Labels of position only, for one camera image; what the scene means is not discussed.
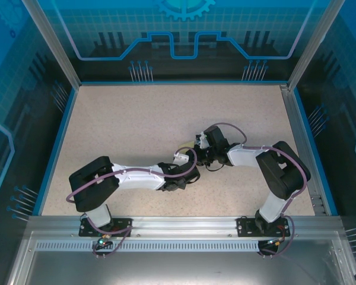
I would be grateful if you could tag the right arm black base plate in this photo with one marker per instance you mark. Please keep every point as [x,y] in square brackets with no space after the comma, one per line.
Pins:
[244,228]

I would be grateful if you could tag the blue table edge strip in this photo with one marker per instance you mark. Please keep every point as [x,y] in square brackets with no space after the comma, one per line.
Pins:
[305,118]
[57,148]

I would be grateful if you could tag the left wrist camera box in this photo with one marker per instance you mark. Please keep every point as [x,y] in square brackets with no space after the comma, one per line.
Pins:
[181,156]

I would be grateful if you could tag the aluminium side rail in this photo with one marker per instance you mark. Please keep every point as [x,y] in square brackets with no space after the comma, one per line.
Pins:
[295,118]

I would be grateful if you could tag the grey metal panel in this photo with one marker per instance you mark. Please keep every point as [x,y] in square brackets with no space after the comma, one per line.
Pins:
[181,270]

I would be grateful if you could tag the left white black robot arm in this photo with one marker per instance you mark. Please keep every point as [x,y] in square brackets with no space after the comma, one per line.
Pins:
[89,184]

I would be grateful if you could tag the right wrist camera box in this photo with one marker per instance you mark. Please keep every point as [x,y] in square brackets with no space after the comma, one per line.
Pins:
[202,139]

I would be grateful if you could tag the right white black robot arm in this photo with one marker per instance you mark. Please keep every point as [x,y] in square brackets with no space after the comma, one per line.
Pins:
[284,172]

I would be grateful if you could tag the aluminium frame post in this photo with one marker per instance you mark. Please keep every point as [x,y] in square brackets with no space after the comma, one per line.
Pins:
[52,44]
[314,44]

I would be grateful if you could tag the aluminium mounting rail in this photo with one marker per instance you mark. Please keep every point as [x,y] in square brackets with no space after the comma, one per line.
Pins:
[184,225]

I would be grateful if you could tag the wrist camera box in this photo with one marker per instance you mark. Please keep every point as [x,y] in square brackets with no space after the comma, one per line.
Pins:
[181,156]
[202,139]

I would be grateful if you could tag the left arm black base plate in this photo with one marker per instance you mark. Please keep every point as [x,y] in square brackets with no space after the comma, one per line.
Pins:
[121,227]

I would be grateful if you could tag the yellow paper sheet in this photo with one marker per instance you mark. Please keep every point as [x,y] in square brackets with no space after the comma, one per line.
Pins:
[187,145]

